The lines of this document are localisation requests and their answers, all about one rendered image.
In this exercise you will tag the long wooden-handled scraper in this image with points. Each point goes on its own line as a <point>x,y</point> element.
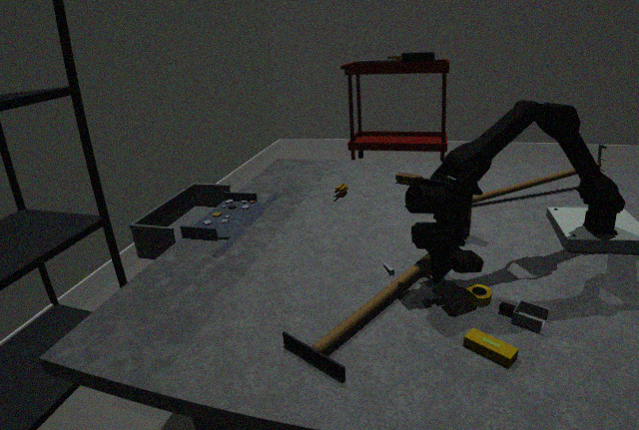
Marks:
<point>315,353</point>

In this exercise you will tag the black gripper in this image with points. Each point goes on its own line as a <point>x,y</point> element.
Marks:
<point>455,258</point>

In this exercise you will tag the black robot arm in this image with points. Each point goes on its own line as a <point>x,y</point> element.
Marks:
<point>470,161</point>

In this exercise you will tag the yellow rectangular block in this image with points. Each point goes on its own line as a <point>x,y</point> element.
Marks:
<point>490,347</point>

